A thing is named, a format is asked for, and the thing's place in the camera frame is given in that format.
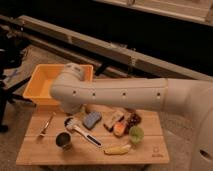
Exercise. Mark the metal fork wooden handle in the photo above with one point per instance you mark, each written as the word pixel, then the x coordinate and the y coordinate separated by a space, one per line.
pixel 43 132

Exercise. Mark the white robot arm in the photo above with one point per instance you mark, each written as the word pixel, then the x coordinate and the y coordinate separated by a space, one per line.
pixel 190 98

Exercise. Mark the green plastic cup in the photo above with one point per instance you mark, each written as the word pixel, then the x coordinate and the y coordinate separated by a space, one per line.
pixel 136 134

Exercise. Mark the metal cup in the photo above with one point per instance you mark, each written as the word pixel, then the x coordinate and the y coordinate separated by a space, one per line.
pixel 63 140

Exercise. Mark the blue sponge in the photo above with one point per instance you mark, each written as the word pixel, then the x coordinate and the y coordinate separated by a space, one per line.
pixel 91 119

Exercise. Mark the orange toy fruit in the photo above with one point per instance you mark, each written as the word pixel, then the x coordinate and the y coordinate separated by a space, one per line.
pixel 119 129

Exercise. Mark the dark red toy grapes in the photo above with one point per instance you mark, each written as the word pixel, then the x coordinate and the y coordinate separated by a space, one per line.
pixel 133 120

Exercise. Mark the yellow toy banana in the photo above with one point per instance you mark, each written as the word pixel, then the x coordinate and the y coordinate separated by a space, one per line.
pixel 117 150

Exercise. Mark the yellow plastic bin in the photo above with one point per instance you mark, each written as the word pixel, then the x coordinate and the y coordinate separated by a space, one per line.
pixel 38 87

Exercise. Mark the black tripod stand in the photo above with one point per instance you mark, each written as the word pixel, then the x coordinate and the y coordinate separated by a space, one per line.
pixel 11 56

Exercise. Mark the long grey rail beam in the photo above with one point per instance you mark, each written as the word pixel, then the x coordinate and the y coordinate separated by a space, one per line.
pixel 109 50

